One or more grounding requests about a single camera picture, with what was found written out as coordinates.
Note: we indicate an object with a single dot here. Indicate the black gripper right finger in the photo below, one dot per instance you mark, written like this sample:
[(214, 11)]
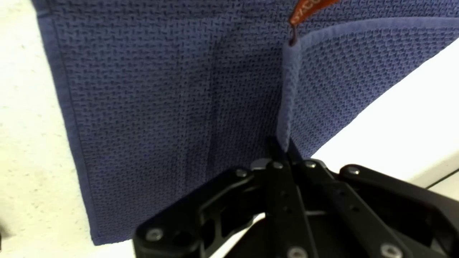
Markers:
[(376, 215)]

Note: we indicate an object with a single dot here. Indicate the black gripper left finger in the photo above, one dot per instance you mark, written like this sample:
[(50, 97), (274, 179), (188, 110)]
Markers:
[(201, 222)]

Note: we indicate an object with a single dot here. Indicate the dark blue towel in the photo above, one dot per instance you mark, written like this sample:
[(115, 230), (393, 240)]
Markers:
[(158, 96)]

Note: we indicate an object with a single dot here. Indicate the brown candy bar wrapper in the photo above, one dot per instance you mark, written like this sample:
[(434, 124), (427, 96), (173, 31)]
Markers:
[(302, 10)]

